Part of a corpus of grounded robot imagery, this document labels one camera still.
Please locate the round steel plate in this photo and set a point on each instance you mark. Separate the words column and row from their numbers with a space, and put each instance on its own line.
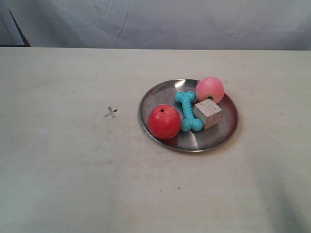
column 217, row 135

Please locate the red toy apple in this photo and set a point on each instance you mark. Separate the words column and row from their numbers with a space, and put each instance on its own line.
column 164, row 122

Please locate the turquoise rubber bone toy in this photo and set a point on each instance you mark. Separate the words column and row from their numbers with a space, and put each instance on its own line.
column 189, row 122

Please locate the grey wooden cube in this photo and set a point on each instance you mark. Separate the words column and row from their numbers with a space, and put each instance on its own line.
column 208, row 112

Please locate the pink toy peach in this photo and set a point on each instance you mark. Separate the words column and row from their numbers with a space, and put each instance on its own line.
column 210, row 88

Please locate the white backdrop cloth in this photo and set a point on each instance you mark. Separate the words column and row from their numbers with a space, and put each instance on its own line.
column 159, row 24

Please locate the dark stand leg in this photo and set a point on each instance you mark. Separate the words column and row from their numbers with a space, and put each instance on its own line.
column 25, row 42

